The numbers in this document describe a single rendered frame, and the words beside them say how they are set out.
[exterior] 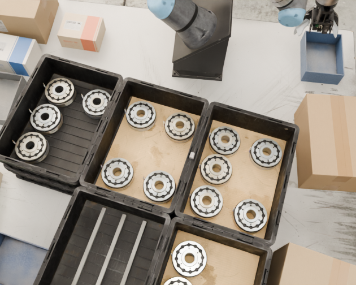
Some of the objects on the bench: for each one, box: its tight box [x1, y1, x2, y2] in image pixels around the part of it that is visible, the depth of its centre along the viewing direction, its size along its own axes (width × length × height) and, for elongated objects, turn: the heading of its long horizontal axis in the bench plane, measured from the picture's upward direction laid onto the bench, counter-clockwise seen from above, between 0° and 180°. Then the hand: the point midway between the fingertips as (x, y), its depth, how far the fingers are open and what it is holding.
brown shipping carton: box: [294, 93, 356, 192], centre depth 139 cm, size 30×22×16 cm
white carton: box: [0, 31, 42, 77], centre depth 157 cm, size 20×12×9 cm, turn 78°
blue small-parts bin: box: [300, 31, 345, 85], centre depth 159 cm, size 20×15×7 cm
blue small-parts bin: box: [0, 231, 49, 285], centre depth 126 cm, size 20×15×7 cm
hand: (314, 33), depth 147 cm, fingers open, 14 cm apart
